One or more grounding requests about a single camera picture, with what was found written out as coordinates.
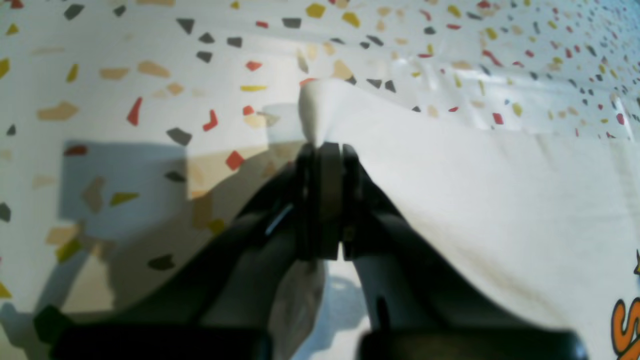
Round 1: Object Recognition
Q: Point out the terrazzo patterned tablecloth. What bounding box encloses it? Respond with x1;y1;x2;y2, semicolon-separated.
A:
1;0;639;360

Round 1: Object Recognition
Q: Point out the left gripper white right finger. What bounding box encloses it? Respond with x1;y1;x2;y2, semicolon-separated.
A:
342;145;588;360

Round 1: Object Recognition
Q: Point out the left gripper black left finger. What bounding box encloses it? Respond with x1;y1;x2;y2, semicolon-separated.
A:
50;143;343;360

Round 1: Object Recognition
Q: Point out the white printed T-shirt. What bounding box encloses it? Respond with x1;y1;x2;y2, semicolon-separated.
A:
264;79;640;360

